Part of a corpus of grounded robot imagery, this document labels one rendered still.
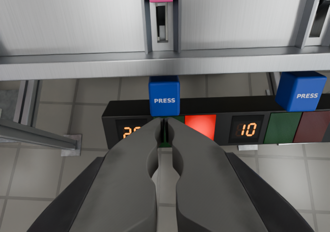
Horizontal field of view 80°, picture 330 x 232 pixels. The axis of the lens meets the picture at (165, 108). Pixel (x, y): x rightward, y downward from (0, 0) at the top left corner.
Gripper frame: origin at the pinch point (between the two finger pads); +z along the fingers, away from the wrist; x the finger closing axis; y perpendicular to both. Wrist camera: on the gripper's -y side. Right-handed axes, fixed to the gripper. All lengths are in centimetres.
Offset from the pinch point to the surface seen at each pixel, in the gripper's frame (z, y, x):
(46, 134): 41, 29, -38
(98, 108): 68, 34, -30
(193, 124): 5.0, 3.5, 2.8
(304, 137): 4.9, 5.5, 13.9
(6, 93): 73, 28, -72
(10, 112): 67, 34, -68
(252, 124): 5.0, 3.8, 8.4
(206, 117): 5.0, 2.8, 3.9
